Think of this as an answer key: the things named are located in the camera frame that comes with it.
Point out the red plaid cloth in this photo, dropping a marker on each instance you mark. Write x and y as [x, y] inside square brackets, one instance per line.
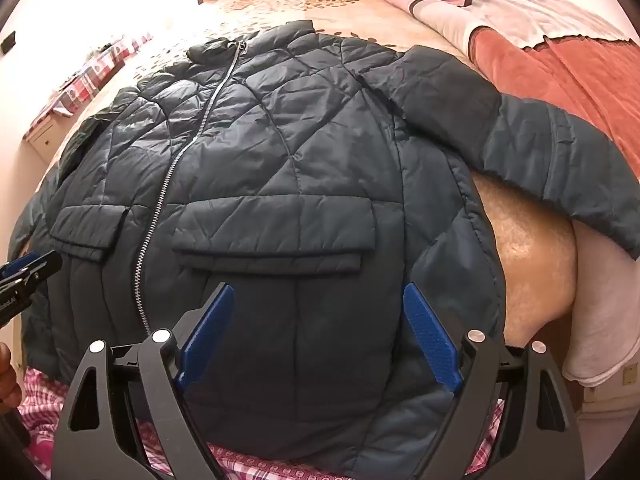
[95, 67]

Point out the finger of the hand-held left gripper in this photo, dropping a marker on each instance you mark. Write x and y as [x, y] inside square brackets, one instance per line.
[35, 266]

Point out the person's bare leg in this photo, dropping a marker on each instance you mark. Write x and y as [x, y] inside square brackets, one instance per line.
[535, 260]

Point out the pink plaid bed sheet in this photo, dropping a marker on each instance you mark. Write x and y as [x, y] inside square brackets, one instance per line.
[45, 410]

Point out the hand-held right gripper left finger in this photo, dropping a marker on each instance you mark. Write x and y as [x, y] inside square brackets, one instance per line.
[207, 332]

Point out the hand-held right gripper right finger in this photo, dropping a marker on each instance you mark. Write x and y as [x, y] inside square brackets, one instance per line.
[430, 335]

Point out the person's white shorts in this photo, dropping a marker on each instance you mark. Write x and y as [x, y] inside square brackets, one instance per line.
[607, 310]

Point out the dark teal quilted jacket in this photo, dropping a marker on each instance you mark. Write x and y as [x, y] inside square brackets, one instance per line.
[280, 160]

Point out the black wall switch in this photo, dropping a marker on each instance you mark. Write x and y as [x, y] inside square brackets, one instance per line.
[7, 42]

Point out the pink and red blanket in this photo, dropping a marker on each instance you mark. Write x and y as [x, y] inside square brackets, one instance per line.
[550, 70]

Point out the person's left hand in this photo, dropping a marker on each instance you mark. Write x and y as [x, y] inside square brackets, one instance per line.
[7, 375]

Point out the white nightstand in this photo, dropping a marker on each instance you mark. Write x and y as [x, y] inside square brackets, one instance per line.
[45, 135]

